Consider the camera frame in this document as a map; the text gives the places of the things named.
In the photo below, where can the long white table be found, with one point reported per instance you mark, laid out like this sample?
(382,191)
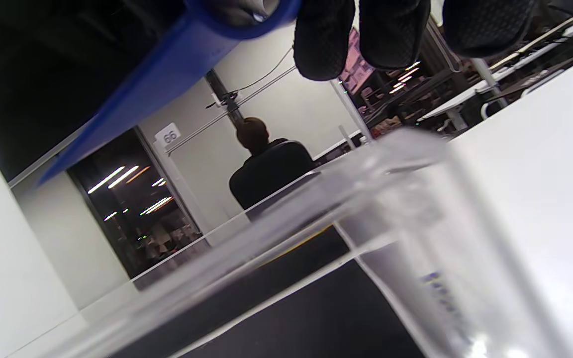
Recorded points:
(490,82)

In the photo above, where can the dark glass window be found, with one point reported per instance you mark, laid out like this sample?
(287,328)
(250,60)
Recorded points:
(132,214)

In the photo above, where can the black office chair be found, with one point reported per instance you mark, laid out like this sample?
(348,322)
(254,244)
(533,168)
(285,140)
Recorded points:
(271,174)

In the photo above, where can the white support post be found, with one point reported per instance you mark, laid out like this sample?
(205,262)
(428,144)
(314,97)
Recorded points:
(351,112)

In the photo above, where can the blue plastic tube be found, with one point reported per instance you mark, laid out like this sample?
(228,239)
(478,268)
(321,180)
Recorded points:
(167,82)

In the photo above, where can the person's right hand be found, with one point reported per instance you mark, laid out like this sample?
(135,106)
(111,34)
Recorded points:
(391,30)

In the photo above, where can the white number sign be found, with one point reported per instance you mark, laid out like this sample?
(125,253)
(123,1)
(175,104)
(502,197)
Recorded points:
(168,134)

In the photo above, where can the pink display screen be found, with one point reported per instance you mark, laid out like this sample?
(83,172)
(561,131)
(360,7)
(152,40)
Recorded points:
(356,62)

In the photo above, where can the clear plastic measuring cup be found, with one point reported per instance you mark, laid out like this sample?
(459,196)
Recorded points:
(416,238)

